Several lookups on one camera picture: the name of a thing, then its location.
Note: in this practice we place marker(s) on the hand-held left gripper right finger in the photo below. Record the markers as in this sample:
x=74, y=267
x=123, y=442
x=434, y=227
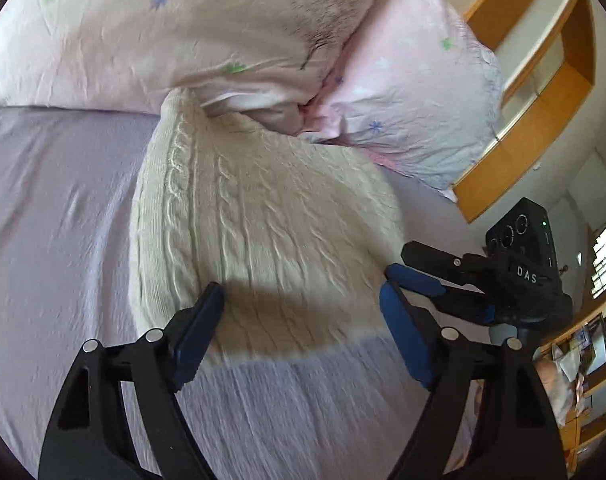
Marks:
x=400, y=321

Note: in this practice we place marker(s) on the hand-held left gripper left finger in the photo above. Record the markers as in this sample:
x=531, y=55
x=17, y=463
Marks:
x=199, y=332

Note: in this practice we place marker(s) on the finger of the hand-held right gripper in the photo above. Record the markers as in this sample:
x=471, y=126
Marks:
x=430, y=257
x=418, y=280

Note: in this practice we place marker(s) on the window with grille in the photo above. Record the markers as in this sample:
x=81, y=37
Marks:
x=605, y=260

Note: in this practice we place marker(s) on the wooden bookshelf with clutter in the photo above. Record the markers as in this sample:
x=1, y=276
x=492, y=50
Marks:
x=583, y=375

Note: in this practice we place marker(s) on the lavender bed sheet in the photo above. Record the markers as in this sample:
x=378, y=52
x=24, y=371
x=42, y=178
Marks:
x=68, y=240

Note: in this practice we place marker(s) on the pink star-print pillow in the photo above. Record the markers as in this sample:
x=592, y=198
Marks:
x=243, y=45

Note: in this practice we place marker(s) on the wooden wall shelf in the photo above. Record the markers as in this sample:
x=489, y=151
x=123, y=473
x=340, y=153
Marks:
x=533, y=75

